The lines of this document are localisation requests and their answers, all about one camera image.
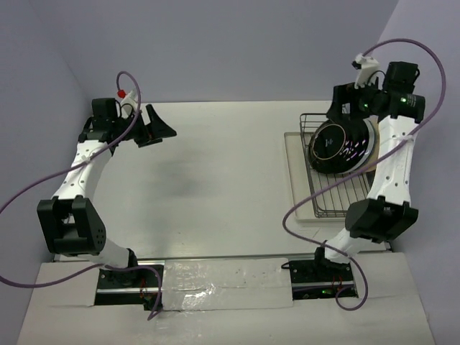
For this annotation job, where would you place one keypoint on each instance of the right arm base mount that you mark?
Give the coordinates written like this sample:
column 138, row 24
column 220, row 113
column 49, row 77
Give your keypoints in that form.
column 310, row 281

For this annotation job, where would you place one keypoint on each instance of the beige bird plate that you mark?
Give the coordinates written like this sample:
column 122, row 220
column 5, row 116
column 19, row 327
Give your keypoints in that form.
column 375, row 150

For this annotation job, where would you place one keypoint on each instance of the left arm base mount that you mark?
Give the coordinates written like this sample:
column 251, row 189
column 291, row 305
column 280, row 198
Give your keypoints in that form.
column 138, row 287

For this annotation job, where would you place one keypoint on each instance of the white drain tray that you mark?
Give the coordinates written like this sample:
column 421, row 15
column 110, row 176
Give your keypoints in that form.
column 296, row 172

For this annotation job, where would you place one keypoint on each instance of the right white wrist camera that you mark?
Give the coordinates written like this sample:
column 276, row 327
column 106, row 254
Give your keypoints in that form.
column 367, row 69

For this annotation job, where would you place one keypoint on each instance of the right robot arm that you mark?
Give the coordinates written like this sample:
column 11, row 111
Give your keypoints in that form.
column 386, row 212

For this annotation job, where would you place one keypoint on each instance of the silver tape sheet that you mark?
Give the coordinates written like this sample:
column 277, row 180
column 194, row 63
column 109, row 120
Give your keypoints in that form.
column 226, row 284

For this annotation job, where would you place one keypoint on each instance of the black wire dish rack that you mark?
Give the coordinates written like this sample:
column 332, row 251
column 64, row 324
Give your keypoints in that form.
column 332, row 151

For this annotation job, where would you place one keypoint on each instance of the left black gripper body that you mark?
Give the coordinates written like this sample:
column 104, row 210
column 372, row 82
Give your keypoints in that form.
column 138, row 132

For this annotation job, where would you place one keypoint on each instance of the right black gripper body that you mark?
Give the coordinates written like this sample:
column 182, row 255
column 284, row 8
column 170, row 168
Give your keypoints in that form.
column 365, row 99

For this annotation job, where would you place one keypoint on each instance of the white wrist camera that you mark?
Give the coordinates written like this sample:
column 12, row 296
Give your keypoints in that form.
column 367, row 69
column 130, row 98

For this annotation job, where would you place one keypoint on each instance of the red and teal floral plate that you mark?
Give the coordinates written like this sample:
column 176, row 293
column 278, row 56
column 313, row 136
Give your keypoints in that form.
column 367, row 144

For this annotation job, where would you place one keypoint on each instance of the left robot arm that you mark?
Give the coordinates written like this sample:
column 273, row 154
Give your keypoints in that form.
column 70, row 222

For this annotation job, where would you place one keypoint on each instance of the black rim plate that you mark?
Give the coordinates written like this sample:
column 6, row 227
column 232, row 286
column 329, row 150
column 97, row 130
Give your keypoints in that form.
column 333, row 148

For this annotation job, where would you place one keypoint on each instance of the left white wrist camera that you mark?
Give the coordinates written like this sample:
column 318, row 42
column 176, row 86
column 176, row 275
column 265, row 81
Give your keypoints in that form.
column 130, row 98

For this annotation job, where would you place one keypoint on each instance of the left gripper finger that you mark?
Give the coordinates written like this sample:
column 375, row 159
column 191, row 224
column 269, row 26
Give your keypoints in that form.
column 157, row 128
column 147, row 141

